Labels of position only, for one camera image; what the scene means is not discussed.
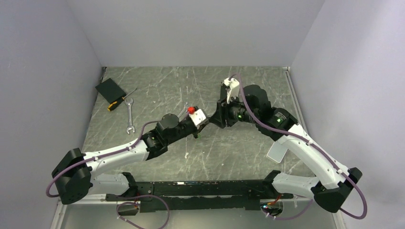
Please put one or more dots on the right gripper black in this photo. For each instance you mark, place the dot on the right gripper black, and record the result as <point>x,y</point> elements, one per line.
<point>222,112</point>

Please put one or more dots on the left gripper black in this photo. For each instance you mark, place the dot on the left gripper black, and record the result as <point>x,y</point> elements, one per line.
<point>198,128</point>

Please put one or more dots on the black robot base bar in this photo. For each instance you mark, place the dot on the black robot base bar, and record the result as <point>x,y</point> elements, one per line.
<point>196,195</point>

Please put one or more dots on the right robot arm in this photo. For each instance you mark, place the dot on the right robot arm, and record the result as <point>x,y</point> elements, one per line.
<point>332,182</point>

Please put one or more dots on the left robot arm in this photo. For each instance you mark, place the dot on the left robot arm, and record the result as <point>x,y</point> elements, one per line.
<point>80,174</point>

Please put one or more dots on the small silver wrench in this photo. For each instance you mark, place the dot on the small silver wrench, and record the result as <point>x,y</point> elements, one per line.
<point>184,110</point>

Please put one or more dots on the black box on table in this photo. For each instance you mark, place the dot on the black box on table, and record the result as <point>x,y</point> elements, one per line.
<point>223,92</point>

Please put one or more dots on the large silver wrench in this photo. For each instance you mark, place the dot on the large silver wrench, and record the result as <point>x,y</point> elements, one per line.
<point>130,128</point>

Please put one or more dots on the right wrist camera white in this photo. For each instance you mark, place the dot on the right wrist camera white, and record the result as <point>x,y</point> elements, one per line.
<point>232,87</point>

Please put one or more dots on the aluminium rail right side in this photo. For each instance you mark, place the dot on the aluminium rail right side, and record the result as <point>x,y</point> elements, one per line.
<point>303,126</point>

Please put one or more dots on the yellow handled screwdriver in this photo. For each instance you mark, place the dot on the yellow handled screwdriver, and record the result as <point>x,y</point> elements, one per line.
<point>116,103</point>

